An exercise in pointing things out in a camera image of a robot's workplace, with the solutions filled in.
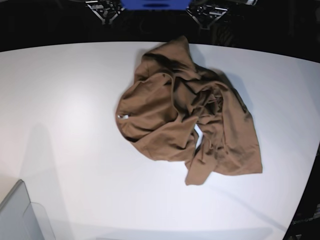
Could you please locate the grey box at table corner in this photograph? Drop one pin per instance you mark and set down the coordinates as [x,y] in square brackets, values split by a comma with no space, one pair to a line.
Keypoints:
[22,219]

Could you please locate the brown t-shirt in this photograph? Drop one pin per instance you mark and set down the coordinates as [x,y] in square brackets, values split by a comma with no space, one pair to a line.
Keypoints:
[177,110]

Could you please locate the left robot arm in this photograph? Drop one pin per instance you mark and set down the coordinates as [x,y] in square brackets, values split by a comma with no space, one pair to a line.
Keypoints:
[207,12]

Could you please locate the blue plastic bin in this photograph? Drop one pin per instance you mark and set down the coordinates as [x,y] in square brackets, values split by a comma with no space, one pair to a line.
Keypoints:
[141,5]

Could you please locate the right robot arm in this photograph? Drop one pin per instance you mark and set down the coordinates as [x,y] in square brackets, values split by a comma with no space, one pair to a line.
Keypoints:
[106,10]

